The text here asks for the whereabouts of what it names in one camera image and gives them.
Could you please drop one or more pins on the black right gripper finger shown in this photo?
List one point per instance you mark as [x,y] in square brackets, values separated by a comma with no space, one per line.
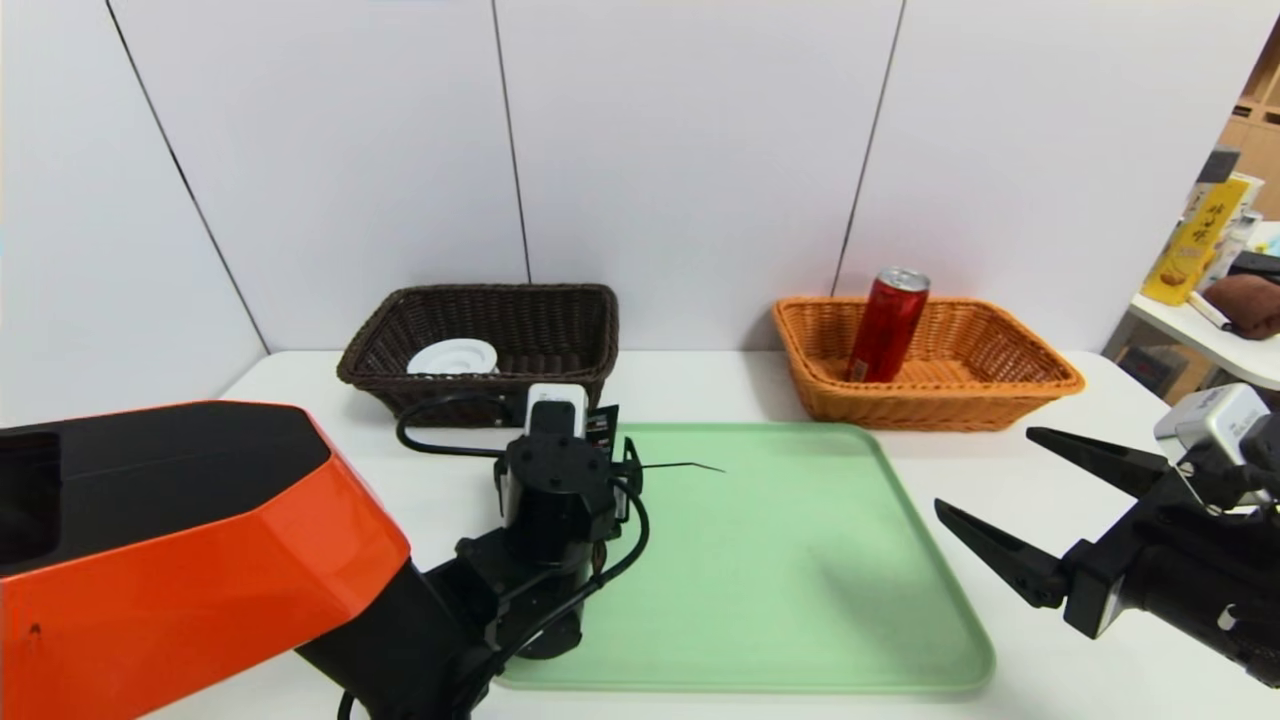
[1105,458]
[1005,555]

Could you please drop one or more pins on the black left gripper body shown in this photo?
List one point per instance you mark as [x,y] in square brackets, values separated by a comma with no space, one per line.
[628,480]

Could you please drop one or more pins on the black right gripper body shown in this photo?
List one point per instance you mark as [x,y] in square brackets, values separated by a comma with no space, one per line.
[1092,588]

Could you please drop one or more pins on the black cosmetic tube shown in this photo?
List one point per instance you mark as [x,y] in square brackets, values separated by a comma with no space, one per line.
[603,425]

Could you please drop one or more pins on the white round container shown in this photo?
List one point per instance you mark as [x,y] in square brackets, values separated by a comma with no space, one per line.
[455,357]

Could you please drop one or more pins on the red drink can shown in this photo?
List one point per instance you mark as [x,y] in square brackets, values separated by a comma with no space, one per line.
[885,330]

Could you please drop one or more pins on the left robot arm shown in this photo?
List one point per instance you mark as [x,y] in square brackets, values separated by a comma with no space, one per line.
[200,560]

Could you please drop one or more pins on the dark brown wicker basket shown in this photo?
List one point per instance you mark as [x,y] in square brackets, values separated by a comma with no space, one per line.
[560,340]

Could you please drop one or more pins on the orange wicker basket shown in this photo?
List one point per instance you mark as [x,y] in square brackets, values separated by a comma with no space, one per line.
[950,400]

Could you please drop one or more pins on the dark box under table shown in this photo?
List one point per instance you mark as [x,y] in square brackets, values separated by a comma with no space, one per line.
[1145,368]

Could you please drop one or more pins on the white side table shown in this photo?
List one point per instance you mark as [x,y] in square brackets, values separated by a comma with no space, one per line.
[1240,360]

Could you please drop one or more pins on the white black marker pen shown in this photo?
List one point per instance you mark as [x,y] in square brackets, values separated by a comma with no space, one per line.
[1208,310]

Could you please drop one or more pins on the light green plastic tray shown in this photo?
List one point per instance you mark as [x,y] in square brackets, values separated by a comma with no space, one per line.
[800,600]

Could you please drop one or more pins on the brown folded cloth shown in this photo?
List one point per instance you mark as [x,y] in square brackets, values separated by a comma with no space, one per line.
[1250,300]

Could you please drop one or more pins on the yellow snack box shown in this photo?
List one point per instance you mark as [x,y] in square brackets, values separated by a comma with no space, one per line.
[1190,250]

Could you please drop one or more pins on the black flat device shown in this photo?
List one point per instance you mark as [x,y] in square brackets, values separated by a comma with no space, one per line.
[1258,265]

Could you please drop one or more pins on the white printed box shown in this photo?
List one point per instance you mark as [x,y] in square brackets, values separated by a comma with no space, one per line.
[1242,225]

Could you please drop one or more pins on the grey black carton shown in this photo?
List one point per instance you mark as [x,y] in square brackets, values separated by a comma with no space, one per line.
[1215,165]

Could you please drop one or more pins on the wooden shelf unit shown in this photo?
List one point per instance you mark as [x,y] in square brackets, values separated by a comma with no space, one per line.
[1262,150]

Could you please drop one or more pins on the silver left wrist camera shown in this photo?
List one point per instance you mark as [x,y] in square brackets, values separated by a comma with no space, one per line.
[557,400]

